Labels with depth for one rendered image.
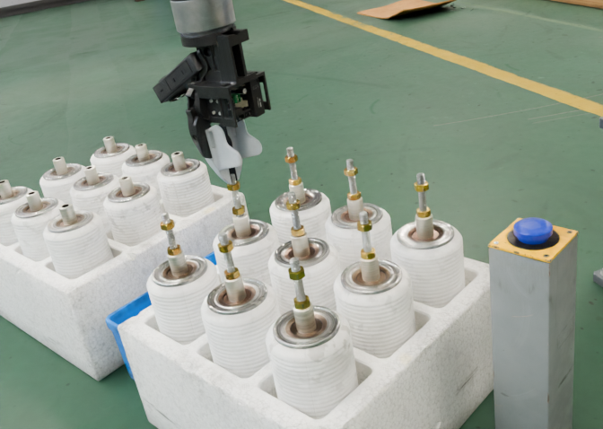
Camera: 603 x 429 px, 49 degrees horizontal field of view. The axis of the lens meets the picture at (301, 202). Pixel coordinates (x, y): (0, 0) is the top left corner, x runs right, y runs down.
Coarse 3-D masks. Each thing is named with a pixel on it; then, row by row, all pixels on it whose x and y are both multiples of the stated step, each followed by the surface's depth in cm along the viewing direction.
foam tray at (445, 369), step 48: (480, 288) 88; (144, 336) 90; (432, 336) 81; (480, 336) 89; (144, 384) 95; (192, 384) 83; (240, 384) 78; (384, 384) 74; (432, 384) 82; (480, 384) 92
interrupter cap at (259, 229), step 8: (232, 224) 100; (256, 224) 99; (264, 224) 98; (232, 232) 98; (256, 232) 96; (264, 232) 96; (232, 240) 95; (240, 240) 95; (248, 240) 95; (256, 240) 94
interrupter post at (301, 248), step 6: (306, 234) 88; (294, 240) 87; (300, 240) 87; (306, 240) 88; (294, 246) 88; (300, 246) 88; (306, 246) 88; (294, 252) 89; (300, 252) 88; (306, 252) 88
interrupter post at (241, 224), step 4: (232, 216) 96; (236, 216) 96; (244, 216) 95; (236, 220) 95; (240, 220) 95; (244, 220) 95; (248, 220) 96; (236, 224) 96; (240, 224) 95; (244, 224) 96; (248, 224) 96; (236, 228) 96; (240, 228) 96; (244, 228) 96; (248, 228) 96; (236, 232) 97; (240, 232) 96; (244, 232) 96; (248, 232) 96; (240, 236) 96; (244, 236) 96
